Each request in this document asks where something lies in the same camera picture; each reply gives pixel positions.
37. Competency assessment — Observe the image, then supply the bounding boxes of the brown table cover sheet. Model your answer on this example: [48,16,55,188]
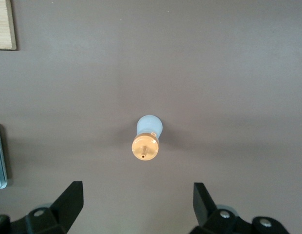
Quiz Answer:
[0,0,302,234]

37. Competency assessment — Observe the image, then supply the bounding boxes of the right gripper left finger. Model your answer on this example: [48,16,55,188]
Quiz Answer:
[0,180,84,234]

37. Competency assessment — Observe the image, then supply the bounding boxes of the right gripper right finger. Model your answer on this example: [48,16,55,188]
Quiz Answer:
[191,182,292,234]

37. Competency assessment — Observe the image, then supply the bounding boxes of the translucent orange-capped sauce bottle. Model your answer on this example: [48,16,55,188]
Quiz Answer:
[131,114,164,162]

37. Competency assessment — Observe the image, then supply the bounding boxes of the silver digital kitchen scale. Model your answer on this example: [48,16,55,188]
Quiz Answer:
[0,123,8,191]

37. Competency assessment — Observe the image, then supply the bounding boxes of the wooden cutting board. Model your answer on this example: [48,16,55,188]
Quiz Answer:
[0,0,18,51]

